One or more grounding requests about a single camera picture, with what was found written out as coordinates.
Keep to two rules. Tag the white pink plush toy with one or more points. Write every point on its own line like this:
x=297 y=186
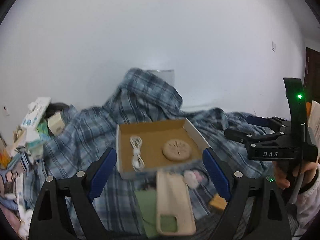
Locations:
x=193 y=178

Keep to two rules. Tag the green phone case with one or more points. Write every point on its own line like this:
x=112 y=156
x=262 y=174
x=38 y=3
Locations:
x=147 y=204

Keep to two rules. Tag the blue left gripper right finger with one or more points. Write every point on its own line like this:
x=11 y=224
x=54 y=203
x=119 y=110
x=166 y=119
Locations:
x=219 y=173

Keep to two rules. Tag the white cylindrical bin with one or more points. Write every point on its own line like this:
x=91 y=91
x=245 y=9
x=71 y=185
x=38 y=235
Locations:
x=168 y=75

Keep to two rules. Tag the white blue medicine box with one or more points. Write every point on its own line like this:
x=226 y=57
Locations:
x=36 y=112

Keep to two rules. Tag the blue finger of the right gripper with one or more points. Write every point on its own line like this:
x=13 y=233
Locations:
x=263 y=122

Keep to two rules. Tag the wall switch plate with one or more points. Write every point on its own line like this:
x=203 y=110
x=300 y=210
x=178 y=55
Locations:
x=273 y=46

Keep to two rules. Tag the small cream box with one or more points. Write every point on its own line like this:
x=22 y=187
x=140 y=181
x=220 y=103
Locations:
x=56 y=124

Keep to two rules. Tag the person's right hand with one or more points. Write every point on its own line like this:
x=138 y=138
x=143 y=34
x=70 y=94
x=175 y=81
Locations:
x=307 y=170

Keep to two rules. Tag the white cardboard tray box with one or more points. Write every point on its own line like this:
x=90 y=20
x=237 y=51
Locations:
x=154 y=135

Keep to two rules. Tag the beige phone case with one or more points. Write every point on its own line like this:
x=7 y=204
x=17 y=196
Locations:
x=174 y=213

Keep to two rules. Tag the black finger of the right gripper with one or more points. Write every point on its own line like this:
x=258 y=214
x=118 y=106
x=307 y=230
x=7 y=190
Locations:
x=243 y=137

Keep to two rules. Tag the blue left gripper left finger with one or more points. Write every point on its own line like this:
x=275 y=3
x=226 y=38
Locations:
x=99 y=172

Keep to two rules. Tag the gold blue cigarette pack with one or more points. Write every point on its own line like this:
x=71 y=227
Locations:
x=217 y=204

